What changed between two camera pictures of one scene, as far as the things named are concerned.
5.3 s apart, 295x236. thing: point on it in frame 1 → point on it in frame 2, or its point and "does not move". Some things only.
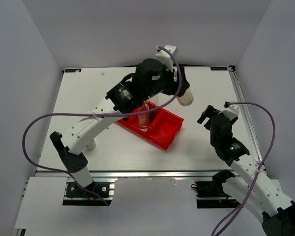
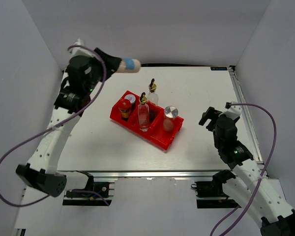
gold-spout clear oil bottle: [143, 119] does not move
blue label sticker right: [218, 68] does not move
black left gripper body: [165, 84] → [98, 71]
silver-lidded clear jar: [91, 145] → [128, 65]
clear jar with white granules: [186, 99] → [170, 112]
